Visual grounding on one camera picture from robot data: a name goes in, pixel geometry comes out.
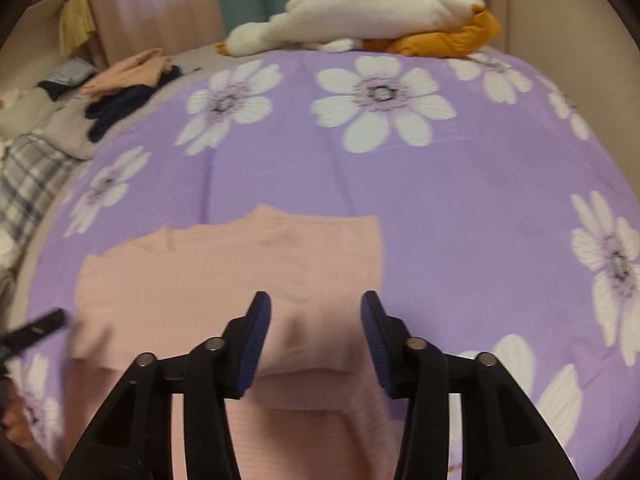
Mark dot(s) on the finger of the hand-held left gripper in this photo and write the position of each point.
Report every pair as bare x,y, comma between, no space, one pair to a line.
37,329

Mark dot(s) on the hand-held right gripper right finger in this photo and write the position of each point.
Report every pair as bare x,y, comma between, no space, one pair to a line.
380,345

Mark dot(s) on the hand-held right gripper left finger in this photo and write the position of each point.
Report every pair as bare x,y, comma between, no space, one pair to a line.
255,340

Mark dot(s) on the pink knit sweater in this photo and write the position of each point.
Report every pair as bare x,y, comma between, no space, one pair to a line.
225,270

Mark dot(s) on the plaid quilt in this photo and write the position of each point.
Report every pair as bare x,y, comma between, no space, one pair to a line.
30,180

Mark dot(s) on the purple floral blanket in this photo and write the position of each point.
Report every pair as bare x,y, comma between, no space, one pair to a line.
450,200

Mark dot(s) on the grey pillow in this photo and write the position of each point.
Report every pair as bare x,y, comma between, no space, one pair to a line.
70,130

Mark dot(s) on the beige pillow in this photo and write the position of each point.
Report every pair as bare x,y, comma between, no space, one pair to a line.
25,115

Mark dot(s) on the navy garment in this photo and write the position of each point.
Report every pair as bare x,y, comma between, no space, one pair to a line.
120,107

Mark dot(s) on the blue striped pillow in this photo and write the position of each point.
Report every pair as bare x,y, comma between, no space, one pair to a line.
70,75

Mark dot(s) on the folded pink garment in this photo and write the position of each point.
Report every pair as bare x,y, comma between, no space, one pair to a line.
130,72

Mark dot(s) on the yellow tasselled cloth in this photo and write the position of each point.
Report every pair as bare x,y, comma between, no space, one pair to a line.
76,22

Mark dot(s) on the white goose plush toy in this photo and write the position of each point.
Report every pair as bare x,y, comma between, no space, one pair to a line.
375,10

